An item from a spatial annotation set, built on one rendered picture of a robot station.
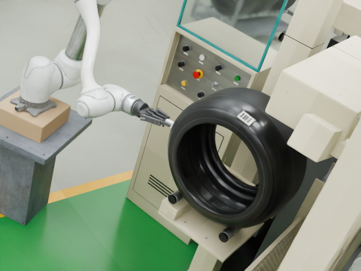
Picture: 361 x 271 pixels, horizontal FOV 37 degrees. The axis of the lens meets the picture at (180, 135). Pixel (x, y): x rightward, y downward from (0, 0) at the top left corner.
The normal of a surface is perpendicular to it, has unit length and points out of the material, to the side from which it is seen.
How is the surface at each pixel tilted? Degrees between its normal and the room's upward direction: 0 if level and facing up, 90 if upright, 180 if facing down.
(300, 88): 90
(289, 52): 90
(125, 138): 0
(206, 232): 0
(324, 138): 72
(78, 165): 0
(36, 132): 90
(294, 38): 90
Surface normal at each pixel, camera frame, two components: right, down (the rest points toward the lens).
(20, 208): -0.34, 0.44
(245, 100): 0.18, -0.85
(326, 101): -0.59, 0.31
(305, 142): -0.48, 0.04
